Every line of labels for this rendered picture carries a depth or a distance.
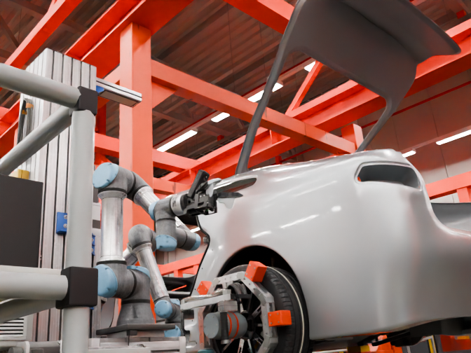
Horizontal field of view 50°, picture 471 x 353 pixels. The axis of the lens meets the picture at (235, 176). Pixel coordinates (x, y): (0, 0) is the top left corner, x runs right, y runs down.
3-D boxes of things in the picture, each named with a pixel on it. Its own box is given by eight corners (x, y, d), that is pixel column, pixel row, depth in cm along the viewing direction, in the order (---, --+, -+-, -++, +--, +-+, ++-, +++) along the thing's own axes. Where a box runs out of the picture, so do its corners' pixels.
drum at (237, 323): (249, 337, 266) (247, 310, 271) (220, 338, 252) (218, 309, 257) (232, 340, 275) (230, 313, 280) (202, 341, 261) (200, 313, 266)
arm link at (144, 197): (128, 192, 227) (192, 260, 199) (111, 186, 218) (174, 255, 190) (143, 171, 226) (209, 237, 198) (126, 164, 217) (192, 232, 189)
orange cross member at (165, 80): (361, 180, 515) (355, 143, 530) (150, 110, 344) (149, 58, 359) (351, 183, 523) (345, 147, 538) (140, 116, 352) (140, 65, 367)
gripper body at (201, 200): (219, 212, 180) (191, 219, 185) (219, 190, 184) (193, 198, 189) (207, 205, 174) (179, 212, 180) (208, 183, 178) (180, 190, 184)
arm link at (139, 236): (140, 215, 240) (176, 311, 222) (147, 220, 251) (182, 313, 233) (118, 225, 240) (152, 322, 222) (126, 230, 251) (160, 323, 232)
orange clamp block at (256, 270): (261, 282, 269) (267, 267, 268) (251, 281, 263) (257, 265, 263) (254, 277, 274) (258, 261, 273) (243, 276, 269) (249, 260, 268)
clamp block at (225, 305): (237, 310, 249) (237, 300, 251) (224, 310, 243) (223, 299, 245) (230, 312, 252) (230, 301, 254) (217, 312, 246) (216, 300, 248)
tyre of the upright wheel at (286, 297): (336, 309, 260) (259, 246, 308) (308, 307, 244) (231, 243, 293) (284, 414, 271) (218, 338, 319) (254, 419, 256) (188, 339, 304)
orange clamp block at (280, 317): (278, 326, 255) (291, 324, 249) (268, 326, 249) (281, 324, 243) (277, 312, 257) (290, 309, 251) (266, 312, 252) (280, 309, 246)
